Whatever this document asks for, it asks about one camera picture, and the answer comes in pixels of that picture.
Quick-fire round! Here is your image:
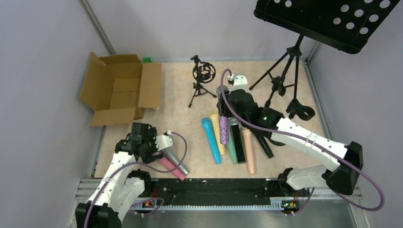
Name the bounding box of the green toy block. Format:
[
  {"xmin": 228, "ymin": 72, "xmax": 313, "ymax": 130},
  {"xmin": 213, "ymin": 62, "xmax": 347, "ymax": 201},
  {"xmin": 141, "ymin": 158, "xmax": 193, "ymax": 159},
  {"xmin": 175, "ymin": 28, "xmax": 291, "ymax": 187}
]
[{"xmin": 143, "ymin": 57, "xmax": 151, "ymax": 63}]

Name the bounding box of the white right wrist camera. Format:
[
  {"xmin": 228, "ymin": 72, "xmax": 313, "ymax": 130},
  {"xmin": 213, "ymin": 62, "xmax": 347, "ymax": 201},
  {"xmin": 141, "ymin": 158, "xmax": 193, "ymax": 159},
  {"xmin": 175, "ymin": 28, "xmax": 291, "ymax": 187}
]
[{"xmin": 227, "ymin": 74, "xmax": 249, "ymax": 92}]

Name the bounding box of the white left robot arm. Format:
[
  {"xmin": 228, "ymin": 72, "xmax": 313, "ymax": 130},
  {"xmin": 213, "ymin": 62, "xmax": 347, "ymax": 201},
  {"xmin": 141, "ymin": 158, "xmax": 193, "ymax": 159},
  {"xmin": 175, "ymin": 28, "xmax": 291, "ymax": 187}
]
[{"xmin": 75, "ymin": 123, "xmax": 157, "ymax": 228}]

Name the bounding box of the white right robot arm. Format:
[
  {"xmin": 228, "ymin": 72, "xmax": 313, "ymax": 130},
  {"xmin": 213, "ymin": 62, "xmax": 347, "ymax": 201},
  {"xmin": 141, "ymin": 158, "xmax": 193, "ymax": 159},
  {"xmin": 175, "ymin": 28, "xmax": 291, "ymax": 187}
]
[{"xmin": 217, "ymin": 88, "xmax": 364, "ymax": 195}]

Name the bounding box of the silver grey microphone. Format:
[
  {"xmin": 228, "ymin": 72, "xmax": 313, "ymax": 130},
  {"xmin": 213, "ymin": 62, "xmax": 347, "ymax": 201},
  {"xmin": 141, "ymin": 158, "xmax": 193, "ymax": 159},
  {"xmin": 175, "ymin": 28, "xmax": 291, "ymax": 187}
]
[{"xmin": 163, "ymin": 148, "xmax": 190, "ymax": 176}]

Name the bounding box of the black shock mount tripod stand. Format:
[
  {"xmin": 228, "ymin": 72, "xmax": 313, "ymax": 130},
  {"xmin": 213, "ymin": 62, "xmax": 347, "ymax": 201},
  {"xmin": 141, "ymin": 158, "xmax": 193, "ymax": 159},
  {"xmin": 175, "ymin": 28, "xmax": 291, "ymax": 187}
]
[{"xmin": 188, "ymin": 55, "xmax": 217, "ymax": 108}]

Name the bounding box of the teal blue microphone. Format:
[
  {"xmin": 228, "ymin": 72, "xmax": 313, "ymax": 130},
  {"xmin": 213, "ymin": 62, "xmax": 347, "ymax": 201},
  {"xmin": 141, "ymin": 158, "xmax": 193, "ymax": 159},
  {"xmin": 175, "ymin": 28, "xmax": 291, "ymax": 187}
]
[{"xmin": 201, "ymin": 117, "xmax": 221, "ymax": 164}]

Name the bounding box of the black round-base stand with clip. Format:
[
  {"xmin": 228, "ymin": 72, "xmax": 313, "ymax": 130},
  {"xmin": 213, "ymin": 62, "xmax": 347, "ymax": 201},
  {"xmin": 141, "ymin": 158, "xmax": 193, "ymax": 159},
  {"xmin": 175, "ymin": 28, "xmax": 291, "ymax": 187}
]
[{"xmin": 264, "ymin": 76, "xmax": 286, "ymax": 107}]

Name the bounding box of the black music stand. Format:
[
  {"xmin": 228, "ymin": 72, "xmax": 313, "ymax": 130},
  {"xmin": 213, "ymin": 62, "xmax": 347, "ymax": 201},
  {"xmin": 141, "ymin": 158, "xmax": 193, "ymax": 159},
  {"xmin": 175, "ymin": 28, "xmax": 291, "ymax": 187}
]
[{"xmin": 254, "ymin": 0, "xmax": 399, "ymax": 80}]

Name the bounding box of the black microphone silver grille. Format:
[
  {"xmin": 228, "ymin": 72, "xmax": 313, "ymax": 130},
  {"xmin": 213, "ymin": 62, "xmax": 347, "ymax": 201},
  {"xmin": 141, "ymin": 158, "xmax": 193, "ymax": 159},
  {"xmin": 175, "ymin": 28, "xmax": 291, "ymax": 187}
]
[{"xmin": 229, "ymin": 117, "xmax": 246, "ymax": 164}]

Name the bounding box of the black round-base stand with holder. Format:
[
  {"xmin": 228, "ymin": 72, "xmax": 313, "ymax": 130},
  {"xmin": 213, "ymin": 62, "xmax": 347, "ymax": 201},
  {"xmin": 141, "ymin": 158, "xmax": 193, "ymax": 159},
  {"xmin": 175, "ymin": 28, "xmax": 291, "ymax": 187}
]
[{"xmin": 286, "ymin": 98, "xmax": 316, "ymax": 121}]

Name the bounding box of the mint green microphone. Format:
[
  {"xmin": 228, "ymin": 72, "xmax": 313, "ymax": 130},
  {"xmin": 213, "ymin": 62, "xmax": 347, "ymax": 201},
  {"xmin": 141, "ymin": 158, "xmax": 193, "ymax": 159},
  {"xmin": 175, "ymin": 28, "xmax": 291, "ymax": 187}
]
[{"xmin": 227, "ymin": 127, "xmax": 238, "ymax": 164}]

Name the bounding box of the brown cardboard box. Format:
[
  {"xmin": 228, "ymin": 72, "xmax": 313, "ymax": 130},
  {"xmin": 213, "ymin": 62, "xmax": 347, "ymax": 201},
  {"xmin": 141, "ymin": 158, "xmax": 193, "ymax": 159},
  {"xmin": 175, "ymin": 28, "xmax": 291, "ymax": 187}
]
[{"xmin": 79, "ymin": 52, "xmax": 162, "ymax": 126}]

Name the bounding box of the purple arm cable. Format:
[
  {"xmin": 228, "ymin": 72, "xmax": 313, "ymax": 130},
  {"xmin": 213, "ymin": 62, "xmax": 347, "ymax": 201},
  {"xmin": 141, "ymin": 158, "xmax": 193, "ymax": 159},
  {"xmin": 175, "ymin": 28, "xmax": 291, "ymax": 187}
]
[
  {"xmin": 220, "ymin": 68, "xmax": 385, "ymax": 211},
  {"xmin": 83, "ymin": 131, "xmax": 188, "ymax": 228}
]

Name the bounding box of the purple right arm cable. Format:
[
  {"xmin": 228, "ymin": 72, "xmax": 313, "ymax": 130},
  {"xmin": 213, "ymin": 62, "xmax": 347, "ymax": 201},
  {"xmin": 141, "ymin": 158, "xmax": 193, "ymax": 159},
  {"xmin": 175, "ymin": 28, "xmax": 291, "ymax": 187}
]
[{"xmin": 220, "ymin": 68, "xmax": 385, "ymax": 211}]

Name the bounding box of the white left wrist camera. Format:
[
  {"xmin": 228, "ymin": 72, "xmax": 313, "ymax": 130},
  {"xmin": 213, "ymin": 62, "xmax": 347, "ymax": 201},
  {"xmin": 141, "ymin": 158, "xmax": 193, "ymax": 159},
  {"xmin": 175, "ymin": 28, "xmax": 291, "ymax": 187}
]
[{"xmin": 155, "ymin": 131, "xmax": 173, "ymax": 152}]

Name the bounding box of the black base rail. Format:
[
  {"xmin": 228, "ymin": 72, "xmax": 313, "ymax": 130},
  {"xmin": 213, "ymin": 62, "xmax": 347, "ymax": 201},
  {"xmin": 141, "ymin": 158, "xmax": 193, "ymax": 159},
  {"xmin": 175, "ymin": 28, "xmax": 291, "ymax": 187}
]
[{"xmin": 130, "ymin": 178, "xmax": 307, "ymax": 213}]

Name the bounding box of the beige pink microphone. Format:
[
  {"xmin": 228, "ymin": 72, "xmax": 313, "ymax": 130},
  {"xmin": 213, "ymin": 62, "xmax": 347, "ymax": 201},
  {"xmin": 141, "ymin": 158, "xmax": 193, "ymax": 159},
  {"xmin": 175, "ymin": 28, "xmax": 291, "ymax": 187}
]
[{"xmin": 242, "ymin": 129, "xmax": 256, "ymax": 174}]

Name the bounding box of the purple glitter microphone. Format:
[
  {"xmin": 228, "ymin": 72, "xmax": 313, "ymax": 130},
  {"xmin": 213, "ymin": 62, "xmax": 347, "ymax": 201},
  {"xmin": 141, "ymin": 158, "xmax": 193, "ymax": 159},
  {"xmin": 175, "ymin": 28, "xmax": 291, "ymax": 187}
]
[{"xmin": 216, "ymin": 86, "xmax": 230, "ymax": 145}]

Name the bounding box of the cream yellow microphone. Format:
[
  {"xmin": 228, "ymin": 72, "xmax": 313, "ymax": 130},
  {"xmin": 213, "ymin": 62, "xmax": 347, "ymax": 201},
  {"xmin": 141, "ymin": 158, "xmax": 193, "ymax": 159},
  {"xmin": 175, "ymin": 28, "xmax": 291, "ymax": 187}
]
[{"xmin": 210, "ymin": 113, "xmax": 225, "ymax": 155}]

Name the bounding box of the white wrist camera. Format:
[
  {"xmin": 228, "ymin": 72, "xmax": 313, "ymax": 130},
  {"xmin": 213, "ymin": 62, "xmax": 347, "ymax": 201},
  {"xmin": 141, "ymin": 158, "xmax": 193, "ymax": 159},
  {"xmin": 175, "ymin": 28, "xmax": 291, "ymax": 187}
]
[
  {"xmin": 227, "ymin": 74, "xmax": 249, "ymax": 92},
  {"xmin": 155, "ymin": 131, "xmax": 173, "ymax": 152}
]

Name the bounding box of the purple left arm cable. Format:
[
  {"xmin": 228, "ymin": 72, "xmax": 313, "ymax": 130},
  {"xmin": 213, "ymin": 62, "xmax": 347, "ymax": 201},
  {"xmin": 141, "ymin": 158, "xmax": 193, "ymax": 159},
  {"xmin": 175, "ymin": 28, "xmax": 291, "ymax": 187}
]
[{"xmin": 83, "ymin": 131, "xmax": 188, "ymax": 228}]

